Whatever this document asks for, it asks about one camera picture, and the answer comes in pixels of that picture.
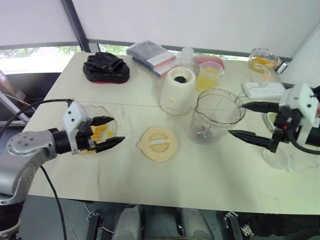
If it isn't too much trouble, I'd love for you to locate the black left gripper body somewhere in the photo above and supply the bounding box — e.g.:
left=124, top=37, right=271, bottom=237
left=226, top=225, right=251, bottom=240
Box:
left=75, top=117, right=99, bottom=153

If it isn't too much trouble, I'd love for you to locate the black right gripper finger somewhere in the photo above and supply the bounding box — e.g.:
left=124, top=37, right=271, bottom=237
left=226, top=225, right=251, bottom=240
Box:
left=241, top=101, right=280, bottom=113
left=227, top=130, right=274, bottom=150

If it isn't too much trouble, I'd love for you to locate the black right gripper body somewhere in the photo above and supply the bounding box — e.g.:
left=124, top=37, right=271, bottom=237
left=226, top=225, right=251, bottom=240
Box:
left=269, top=103, right=305, bottom=153

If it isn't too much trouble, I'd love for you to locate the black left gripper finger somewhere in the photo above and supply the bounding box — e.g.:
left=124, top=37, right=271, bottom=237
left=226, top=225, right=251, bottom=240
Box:
left=95, top=136, right=126, bottom=154
left=91, top=115, right=115, bottom=127

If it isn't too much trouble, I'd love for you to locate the cream blender lid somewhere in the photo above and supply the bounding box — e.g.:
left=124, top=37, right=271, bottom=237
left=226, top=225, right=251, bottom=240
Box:
left=136, top=125, right=179, bottom=164

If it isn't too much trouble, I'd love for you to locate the clear blender jar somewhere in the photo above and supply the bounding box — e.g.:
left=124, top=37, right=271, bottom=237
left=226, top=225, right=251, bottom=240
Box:
left=189, top=88, right=254, bottom=146

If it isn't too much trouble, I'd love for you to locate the cream blender base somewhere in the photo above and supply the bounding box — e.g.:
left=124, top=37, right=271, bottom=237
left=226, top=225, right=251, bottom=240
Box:
left=159, top=67, right=197, bottom=116

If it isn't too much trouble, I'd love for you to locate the scalloped clear glass plate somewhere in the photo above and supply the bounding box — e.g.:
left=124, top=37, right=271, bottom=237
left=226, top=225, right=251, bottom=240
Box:
left=79, top=104, right=119, bottom=156

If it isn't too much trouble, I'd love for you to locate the green cloth with white trim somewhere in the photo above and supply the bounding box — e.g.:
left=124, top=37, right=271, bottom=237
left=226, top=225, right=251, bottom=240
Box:
left=261, top=112, right=277, bottom=132

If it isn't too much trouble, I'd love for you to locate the white power strip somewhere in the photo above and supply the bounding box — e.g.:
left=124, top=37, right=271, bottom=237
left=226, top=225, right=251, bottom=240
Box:
left=241, top=81, right=286, bottom=99

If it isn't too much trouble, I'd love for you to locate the clear glass dish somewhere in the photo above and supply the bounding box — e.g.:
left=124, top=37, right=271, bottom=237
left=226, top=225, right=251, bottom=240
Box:
left=261, top=146, right=320, bottom=174

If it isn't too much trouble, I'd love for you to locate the small black white adapter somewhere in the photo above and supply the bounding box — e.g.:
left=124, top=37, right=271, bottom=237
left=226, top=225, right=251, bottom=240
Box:
left=276, top=62, right=289, bottom=75

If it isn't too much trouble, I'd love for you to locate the black boxing pad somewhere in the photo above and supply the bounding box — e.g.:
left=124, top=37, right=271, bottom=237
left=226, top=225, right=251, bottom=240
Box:
left=82, top=51, right=131, bottom=85

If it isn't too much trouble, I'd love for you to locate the glass bowl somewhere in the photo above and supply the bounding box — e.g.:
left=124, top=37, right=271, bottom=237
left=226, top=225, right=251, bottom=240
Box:
left=248, top=47, right=283, bottom=74

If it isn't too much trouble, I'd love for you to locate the measuring cup with yellow juice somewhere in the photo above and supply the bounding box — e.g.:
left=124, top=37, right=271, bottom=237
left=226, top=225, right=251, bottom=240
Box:
left=195, top=61, right=225, bottom=93

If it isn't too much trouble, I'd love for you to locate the pink plate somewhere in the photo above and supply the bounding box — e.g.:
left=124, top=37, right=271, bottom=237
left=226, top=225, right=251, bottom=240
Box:
left=193, top=55, right=225, bottom=70

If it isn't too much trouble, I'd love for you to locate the silver metal stand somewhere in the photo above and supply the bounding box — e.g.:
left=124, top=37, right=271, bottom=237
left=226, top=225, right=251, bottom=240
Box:
left=0, top=91, right=33, bottom=126

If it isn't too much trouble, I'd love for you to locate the cream tablecloth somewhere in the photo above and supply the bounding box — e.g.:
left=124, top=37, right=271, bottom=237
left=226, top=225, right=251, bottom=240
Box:
left=21, top=51, right=320, bottom=216

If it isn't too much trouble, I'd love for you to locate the stack of packets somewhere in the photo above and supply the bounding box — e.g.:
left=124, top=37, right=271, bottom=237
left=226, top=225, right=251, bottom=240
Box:
left=131, top=51, right=178, bottom=80

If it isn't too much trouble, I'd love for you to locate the grey blue cloth packet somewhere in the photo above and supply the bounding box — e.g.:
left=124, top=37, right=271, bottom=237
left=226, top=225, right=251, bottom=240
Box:
left=126, top=40, right=169, bottom=65

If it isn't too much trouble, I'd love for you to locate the grey rounded shape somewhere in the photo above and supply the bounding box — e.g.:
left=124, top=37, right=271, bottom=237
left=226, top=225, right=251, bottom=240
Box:
left=179, top=207, right=216, bottom=240
left=117, top=204, right=146, bottom=240

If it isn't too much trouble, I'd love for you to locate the black table leg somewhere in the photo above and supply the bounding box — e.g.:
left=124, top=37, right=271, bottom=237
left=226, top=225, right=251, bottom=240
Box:
left=223, top=214, right=243, bottom=240
left=86, top=214, right=104, bottom=240

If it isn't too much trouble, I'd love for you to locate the clear plastic bottle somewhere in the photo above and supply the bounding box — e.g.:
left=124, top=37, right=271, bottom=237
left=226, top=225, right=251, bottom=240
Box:
left=176, top=47, right=201, bottom=76

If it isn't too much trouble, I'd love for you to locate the brown cardboard box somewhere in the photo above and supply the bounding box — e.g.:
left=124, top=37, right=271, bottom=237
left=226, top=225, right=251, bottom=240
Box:
left=0, top=69, right=26, bottom=101

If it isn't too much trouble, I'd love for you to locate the white roller blind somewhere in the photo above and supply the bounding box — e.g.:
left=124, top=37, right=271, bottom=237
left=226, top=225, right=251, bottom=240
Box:
left=0, top=0, right=77, bottom=47
left=72, top=0, right=320, bottom=60

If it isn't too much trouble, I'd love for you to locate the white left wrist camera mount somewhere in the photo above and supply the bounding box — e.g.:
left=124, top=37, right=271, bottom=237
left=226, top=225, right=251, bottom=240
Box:
left=62, top=100, right=92, bottom=155

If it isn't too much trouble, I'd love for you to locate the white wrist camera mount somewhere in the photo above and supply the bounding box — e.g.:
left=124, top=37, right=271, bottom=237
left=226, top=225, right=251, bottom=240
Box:
left=279, top=83, right=319, bottom=146
left=62, top=100, right=92, bottom=155

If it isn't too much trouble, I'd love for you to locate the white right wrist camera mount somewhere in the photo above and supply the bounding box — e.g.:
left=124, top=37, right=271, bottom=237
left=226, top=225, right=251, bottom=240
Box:
left=279, top=83, right=319, bottom=146

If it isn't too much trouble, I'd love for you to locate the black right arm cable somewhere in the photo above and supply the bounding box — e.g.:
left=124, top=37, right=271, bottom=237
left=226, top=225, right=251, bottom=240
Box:
left=286, top=122, right=320, bottom=155

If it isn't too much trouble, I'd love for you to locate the thin white cable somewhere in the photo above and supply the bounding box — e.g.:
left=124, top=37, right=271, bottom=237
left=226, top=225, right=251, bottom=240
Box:
left=254, top=63, right=273, bottom=85

